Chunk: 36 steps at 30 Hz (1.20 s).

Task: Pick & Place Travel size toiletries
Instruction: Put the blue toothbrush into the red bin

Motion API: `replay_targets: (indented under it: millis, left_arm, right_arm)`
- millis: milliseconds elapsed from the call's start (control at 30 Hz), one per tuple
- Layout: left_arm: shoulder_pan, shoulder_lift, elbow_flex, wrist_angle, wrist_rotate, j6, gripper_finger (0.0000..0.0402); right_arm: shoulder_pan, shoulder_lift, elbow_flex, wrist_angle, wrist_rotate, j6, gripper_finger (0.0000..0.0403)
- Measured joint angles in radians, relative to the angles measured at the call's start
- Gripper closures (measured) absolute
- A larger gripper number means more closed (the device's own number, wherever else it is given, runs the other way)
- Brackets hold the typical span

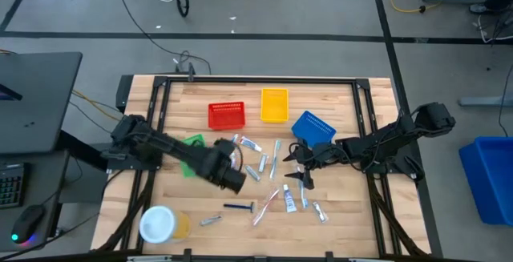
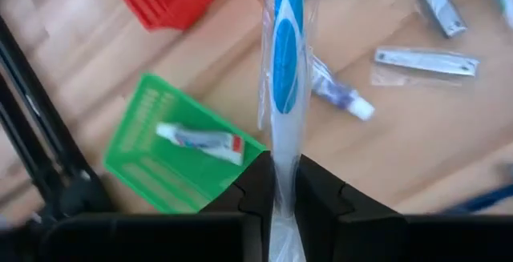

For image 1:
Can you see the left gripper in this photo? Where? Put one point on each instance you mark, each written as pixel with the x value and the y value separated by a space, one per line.
pixel 226 174

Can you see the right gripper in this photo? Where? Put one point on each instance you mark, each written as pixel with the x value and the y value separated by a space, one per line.
pixel 322 154

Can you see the clear red toothbrush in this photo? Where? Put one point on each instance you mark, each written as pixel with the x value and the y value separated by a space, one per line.
pixel 264 208
pixel 233 161

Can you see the teal toothbrush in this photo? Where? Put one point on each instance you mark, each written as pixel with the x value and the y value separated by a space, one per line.
pixel 275 160

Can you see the dark blue disposable razor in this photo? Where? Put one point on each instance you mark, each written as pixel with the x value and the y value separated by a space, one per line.
pixel 238 206

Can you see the white purple toothpaste tube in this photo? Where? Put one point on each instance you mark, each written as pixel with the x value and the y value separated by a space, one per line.
pixel 289 200

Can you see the small white green toothpaste tube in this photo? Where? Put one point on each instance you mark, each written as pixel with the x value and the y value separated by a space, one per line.
pixel 235 138

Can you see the small silver foil packet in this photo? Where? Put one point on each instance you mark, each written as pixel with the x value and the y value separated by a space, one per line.
pixel 320 212
pixel 252 173
pixel 263 163

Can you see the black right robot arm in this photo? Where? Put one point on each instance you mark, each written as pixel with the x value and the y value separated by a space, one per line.
pixel 384 142

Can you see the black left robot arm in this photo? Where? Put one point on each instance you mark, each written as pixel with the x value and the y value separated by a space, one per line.
pixel 160 146

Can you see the wrapped light blue toothbrush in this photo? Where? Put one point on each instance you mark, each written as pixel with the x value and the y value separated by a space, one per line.
pixel 303 200

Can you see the blue plastic basket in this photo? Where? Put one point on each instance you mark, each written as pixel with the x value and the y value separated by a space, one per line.
pixel 312 127

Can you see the green plastic basket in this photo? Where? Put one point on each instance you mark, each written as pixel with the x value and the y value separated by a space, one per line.
pixel 196 139

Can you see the red plastic basket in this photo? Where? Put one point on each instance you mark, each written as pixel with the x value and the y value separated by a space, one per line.
pixel 226 119

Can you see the yellow plastic basket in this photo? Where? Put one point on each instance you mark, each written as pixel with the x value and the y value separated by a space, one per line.
pixel 274 106

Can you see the yellow jar with white lid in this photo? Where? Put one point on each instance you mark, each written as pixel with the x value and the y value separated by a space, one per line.
pixel 158 224

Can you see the large blue plastic bin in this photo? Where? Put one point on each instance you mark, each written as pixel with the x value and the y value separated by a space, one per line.
pixel 491 178

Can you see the grey floor foot bar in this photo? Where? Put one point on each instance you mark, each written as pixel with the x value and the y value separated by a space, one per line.
pixel 485 101

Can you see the grey side desk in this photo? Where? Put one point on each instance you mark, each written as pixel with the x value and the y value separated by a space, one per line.
pixel 36 101

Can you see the black computer mouse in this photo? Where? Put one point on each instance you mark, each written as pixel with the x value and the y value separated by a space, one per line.
pixel 27 222

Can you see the black computer keyboard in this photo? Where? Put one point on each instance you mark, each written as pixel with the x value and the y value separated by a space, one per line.
pixel 11 186

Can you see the person's shoe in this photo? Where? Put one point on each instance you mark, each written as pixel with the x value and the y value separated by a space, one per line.
pixel 477 9

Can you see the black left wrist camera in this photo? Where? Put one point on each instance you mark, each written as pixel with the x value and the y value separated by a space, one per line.
pixel 224 146

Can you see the black aluminium table frame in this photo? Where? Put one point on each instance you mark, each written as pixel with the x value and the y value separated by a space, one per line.
pixel 260 80

